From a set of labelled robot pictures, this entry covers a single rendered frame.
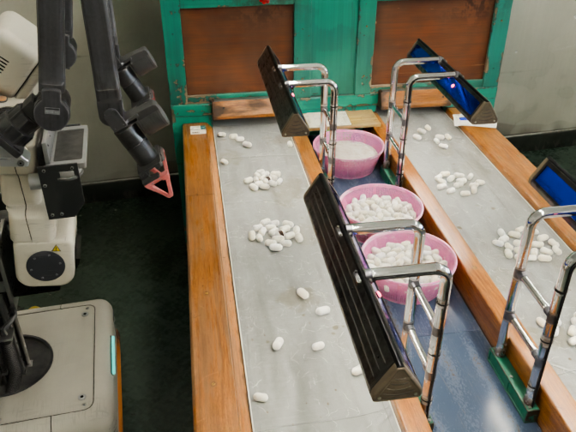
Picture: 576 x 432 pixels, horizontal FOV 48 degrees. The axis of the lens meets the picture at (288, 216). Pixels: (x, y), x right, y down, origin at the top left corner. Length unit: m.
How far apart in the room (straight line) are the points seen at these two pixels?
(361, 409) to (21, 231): 1.03
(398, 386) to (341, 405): 0.42
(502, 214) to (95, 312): 1.45
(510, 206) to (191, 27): 1.31
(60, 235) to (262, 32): 1.12
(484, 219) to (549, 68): 2.22
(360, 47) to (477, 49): 0.50
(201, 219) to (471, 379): 0.90
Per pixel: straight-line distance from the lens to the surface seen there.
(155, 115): 1.58
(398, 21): 2.64
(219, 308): 1.63
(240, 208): 2.06
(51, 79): 1.55
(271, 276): 1.76
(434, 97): 2.73
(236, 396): 1.42
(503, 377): 1.62
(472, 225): 2.05
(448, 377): 1.62
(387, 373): 1.01
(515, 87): 4.12
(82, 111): 3.47
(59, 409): 2.15
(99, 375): 2.21
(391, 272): 1.16
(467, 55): 2.79
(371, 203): 2.10
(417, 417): 1.40
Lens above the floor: 1.81
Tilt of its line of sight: 32 degrees down
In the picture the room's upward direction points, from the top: straight up
